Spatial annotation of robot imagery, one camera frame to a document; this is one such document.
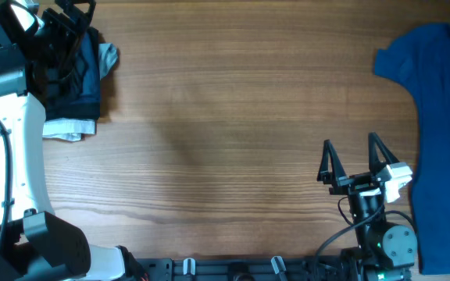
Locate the folded blue garment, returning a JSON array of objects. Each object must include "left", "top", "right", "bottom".
[{"left": 45, "top": 27, "right": 102, "bottom": 112}]

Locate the black polo shirt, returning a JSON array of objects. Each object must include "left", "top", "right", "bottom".
[{"left": 47, "top": 37, "right": 89, "bottom": 100}]

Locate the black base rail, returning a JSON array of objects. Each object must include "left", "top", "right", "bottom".
[{"left": 63, "top": 255, "right": 413, "bottom": 281}]

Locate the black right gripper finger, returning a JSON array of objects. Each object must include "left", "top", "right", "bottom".
[
  {"left": 317, "top": 140, "right": 348, "bottom": 186},
  {"left": 368, "top": 132, "right": 399, "bottom": 174}
]

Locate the blue shirt on right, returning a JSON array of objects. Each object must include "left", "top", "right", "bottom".
[{"left": 374, "top": 23, "right": 450, "bottom": 275}]

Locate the folded white garment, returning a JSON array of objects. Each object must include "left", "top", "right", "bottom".
[{"left": 43, "top": 43, "right": 119, "bottom": 142}]

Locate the folded black garment underneath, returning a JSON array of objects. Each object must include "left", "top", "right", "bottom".
[{"left": 44, "top": 26, "right": 102, "bottom": 122}]

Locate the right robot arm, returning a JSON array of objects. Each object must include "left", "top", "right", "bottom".
[{"left": 312, "top": 132, "right": 418, "bottom": 280}]

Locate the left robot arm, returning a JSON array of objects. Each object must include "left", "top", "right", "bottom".
[{"left": 0, "top": 1, "right": 149, "bottom": 280}]

